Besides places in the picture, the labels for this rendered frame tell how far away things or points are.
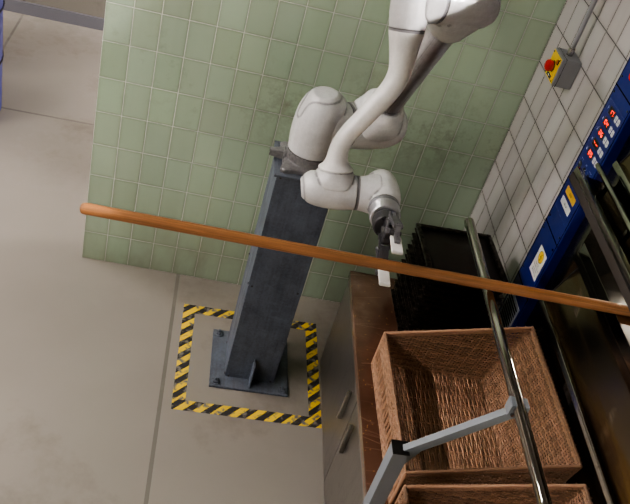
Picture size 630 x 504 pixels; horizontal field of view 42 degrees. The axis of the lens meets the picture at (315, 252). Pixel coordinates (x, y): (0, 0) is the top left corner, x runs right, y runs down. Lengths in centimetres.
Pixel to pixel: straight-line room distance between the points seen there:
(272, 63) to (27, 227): 143
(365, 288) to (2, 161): 208
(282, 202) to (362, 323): 51
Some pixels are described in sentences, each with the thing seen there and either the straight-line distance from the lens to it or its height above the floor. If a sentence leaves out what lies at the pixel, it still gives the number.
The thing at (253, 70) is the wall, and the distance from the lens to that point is 321.
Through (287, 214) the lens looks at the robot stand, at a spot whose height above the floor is 84.
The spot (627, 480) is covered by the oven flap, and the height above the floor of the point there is 99.
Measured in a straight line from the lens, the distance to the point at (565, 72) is 295.
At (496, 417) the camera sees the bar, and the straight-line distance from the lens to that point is 201.
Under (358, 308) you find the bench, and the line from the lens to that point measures 296.
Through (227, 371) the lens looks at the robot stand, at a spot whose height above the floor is 4.
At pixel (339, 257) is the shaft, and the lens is 213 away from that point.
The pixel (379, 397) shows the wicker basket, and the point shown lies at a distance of 264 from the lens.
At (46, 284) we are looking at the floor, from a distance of 367.
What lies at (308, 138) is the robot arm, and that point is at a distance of 270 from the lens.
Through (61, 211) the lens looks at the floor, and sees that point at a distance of 406.
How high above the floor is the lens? 247
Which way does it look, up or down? 37 degrees down
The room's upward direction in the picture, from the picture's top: 17 degrees clockwise
